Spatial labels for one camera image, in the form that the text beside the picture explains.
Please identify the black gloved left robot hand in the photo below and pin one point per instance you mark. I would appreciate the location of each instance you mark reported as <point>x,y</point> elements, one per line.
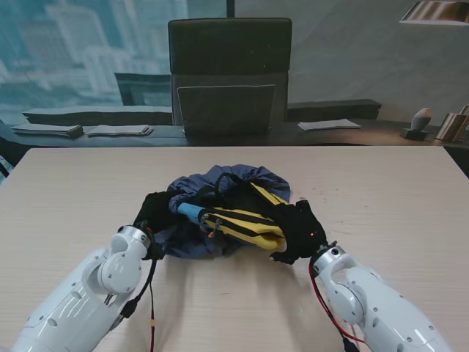
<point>154,212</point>

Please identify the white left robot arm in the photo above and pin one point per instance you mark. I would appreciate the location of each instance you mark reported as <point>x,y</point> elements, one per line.
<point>80,293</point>

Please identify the printed office backdrop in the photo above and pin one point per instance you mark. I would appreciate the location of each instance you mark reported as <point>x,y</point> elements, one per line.
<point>329,55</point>

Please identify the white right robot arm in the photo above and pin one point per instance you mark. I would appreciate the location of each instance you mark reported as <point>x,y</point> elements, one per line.
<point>381,304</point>

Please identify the black yellow blue backpack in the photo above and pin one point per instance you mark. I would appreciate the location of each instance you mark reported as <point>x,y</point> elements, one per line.
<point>249,220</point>

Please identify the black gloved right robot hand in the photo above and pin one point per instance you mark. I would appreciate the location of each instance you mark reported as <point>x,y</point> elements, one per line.
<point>300,234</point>

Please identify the blue-grey rain cover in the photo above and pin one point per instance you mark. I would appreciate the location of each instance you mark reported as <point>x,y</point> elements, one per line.
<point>264,179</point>

